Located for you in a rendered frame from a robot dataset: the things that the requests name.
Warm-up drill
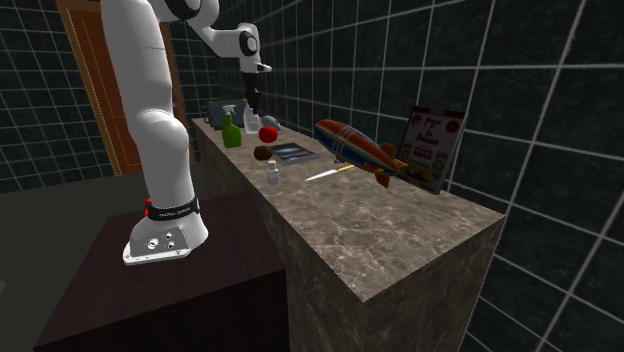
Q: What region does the orange and blue toy airship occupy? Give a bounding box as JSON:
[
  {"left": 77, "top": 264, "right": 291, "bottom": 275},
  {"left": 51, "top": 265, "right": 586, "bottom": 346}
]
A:
[{"left": 313, "top": 118, "right": 410, "bottom": 189}]

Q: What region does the knife with yellow handle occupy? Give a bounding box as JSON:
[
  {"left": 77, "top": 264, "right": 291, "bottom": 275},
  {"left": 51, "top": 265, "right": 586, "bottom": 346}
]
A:
[{"left": 303, "top": 164, "right": 356, "bottom": 183}]

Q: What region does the dark flat book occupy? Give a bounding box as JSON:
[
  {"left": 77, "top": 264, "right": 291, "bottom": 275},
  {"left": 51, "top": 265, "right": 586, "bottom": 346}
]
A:
[{"left": 269, "top": 141, "right": 321, "bottom": 166}]

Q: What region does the clear glass bottle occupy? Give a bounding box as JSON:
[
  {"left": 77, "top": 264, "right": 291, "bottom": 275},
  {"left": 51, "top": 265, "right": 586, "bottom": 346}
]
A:
[{"left": 243, "top": 104, "right": 263, "bottom": 136}]

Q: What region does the dark robot stand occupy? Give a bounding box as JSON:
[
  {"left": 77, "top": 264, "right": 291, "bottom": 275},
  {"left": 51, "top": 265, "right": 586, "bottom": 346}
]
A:
[{"left": 32, "top": 191, "right": 292, "bottom": 352}]

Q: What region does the brown wooden door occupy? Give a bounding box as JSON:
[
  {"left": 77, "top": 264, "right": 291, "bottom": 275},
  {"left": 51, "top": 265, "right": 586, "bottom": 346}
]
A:
[{"left": 54, "top": 0, "right": 196, "bottom": 178}]

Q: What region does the red and white cookbook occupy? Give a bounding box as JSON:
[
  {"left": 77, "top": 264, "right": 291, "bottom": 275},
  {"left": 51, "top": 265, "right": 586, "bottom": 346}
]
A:
[{"left": 393, "top": 105, "right": 468, "bottom": 196}]

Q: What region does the green spray bottle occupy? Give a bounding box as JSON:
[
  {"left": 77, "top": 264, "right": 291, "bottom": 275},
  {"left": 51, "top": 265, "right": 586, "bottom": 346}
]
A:
[{"left": 221, "top": 105, "right": 243, "bottom": 149}]

